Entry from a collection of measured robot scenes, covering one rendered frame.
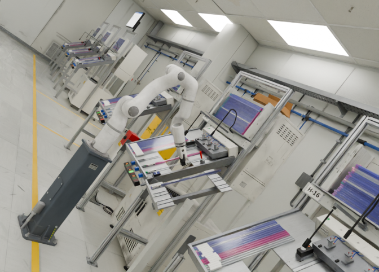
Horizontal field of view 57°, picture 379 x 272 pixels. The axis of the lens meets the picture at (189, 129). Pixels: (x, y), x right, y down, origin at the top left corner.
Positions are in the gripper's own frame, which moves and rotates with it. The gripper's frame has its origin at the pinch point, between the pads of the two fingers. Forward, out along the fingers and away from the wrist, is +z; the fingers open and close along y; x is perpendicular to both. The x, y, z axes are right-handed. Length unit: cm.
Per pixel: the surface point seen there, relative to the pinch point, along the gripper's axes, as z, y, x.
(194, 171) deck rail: 4.3, -9.9, -4.8
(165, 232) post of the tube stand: 19, -46, 33
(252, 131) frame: -14, -11, -56
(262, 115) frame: -26, -11, -65
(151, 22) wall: -13, 872, -243
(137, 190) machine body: 41, 48, 31
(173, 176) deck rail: 3.1, -10.0, 11.4
